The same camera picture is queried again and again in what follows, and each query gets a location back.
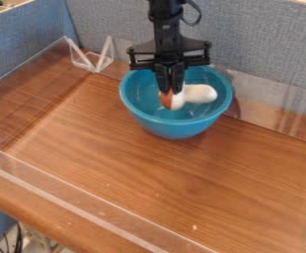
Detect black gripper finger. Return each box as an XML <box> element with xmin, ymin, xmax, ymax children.
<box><xmin>153</xmin><ymin>63</ymin><xmax>171</xmax><ymax>94</ymax></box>
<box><xmin>171</xmin><ymin>62</ymin><xmax>184</xmax><ymax>94</ymax></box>

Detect black cables under table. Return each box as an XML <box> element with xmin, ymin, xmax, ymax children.
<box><xmin>0</xmin><ymin>220</ymin><xmax>25</xmax><ymax>253</ymax></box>

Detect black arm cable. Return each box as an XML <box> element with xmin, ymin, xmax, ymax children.
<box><xmin>179</xmin><ymin>0</ymin><xmax>203</xmax><ymax>28</ymax></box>

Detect blue plastic bowl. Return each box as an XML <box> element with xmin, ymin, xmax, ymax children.
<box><xmin>119</xmin><ymin>66</ymin><xmax>233</xmax><ymax>139</ymax></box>

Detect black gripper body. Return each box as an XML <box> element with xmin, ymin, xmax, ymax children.
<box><xmin>127</xmin><ymin>37</ymin><xmax>212</xmax><ymax>70</ymax></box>

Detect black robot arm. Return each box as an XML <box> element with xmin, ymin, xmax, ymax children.
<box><xmin>127</xmin><ymin>0</ymin><xmax>212</xmax><ymax>95</ymax></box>

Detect brown and white toy mushroom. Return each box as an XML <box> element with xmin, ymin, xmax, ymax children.
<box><xmin>157</xmin><ymin>84</ymin><xmax>217</xmax><ymax>111</ymax></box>

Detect clear acrylic tray barrier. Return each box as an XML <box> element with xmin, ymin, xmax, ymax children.
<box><xmin>0</xmin><ymin>40</ymin><xmax>306</xmax><ymax>253</ymax></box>

